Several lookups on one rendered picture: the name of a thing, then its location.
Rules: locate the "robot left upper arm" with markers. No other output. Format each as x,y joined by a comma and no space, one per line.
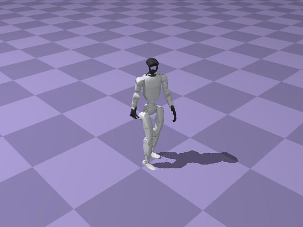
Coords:
164,82

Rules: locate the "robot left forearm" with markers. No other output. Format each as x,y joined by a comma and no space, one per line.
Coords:
169,100

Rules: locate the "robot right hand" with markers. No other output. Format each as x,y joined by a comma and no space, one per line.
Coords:
133,113

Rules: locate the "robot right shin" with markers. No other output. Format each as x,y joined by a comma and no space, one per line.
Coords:
147,150

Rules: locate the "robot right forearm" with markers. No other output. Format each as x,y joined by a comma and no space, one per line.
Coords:
134,103

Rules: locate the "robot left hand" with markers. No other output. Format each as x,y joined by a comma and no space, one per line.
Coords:
174,112

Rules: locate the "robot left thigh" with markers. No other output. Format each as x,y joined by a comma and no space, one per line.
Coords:
159,120

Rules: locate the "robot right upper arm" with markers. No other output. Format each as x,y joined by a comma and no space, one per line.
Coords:
138,83

